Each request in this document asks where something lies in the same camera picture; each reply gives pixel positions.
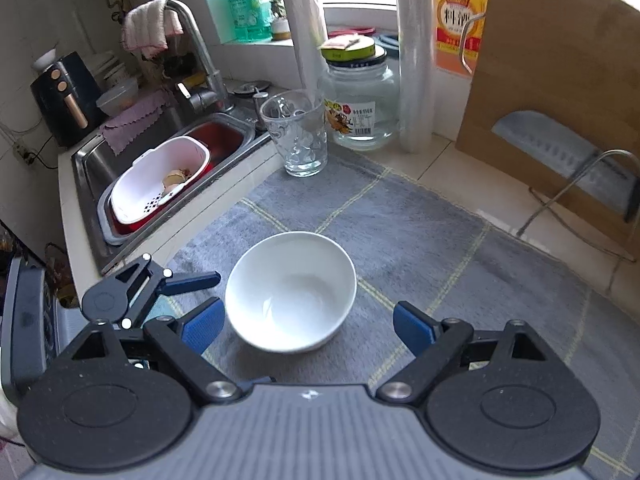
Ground clear drinking glass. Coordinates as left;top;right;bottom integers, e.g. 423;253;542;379
259;89;329;178

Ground small potted plant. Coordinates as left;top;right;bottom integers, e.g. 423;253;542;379
269;0;292;42

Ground purple dish cloth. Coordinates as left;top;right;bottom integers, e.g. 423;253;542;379
97;89;173;157

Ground red lid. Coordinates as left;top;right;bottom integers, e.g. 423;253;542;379
330;25;376;39

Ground metal kitchen faucet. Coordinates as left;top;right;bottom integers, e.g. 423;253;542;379
165;0;236;113

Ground food scraps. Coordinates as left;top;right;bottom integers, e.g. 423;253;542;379
161;167;193;193

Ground red plastic basin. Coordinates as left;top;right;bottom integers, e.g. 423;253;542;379
97;122;248;246

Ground glass jar with label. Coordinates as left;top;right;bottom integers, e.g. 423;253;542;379
317;40;401;151

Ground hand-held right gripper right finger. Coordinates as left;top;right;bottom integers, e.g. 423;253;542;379
375;300;548;403

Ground white plastic strainer basket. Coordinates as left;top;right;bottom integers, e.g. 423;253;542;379
109;136;212;226

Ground metal wire rack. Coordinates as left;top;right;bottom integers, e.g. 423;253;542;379
462;10;640;301

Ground pink striped cloth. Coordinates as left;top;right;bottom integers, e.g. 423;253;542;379
122;0;185;60

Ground plain white bowl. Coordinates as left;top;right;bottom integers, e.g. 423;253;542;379
225;231;357;353

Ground stack of white dishes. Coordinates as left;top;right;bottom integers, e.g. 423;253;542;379
92;51;132;90

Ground wooden cutting board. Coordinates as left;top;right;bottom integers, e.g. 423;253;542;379
455;0;640;261

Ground grey checked printed mat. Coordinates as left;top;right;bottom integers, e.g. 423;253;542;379
165;147;640;480

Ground orange cooking wine bottle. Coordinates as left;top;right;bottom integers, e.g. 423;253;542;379
432;0;493;77

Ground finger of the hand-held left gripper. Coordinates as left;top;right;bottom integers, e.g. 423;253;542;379
102;254;222;329

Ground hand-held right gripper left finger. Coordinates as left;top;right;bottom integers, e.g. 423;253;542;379
57;296;246;406

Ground stainless steel sink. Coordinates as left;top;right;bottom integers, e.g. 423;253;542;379
71;80;273;273

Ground black handled kitchen knife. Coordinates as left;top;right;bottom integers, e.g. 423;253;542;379
490;110;638;221

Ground black air fryer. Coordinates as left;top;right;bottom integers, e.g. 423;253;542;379
30;51;108;148

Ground clear plastic container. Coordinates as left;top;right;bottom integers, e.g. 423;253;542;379
96;77;140;117

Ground clear plastic wrap roll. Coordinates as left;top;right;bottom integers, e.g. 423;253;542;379
392;0;436;155
279;0;328;106

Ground green detergent bottle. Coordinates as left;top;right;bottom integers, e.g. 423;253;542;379
222;0;273;43

